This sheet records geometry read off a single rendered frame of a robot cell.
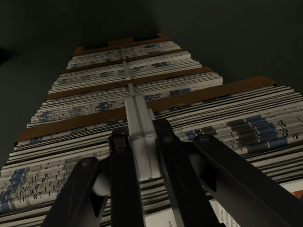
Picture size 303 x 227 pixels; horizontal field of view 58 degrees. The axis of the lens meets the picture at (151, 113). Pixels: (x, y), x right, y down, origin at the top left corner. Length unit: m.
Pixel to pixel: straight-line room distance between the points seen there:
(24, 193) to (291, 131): 0.28
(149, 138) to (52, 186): 0.16
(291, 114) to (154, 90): 0.28
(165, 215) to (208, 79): 0.38
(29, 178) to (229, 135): 0.22
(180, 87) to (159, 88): 0.04
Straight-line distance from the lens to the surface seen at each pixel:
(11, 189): 0.32
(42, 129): 0.42
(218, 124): 0.33
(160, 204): 0.24
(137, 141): 0.15
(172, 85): 0.55
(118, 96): 0.54
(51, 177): 0.31
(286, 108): 0.36
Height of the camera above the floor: 1.22
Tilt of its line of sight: 65 degrees down
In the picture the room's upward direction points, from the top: 161 degrees clockwise
